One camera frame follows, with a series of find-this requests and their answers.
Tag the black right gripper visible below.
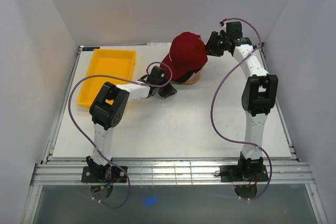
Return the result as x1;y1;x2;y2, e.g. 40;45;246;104
200;32;229;58

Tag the dark green NY cap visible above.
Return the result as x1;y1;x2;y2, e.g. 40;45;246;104
174;69;200;84

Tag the red baseball cap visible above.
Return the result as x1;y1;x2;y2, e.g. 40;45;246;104
160;31;208;81

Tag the pink LA baseball cap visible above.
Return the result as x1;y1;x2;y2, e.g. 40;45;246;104
188;67;203;81

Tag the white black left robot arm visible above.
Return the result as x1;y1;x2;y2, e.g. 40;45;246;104
83;66;177;183

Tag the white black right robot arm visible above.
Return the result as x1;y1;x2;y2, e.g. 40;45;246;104
206;18;278;180

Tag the yellow plastic bin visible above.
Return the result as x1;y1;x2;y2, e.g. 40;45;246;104
77;49;137;108

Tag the aluminium table frame rail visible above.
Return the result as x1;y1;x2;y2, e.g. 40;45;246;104
30;159;316;186

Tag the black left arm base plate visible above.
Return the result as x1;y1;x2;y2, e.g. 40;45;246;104
81;166;128;183

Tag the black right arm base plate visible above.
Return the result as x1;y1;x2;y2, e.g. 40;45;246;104
217;165;269;182

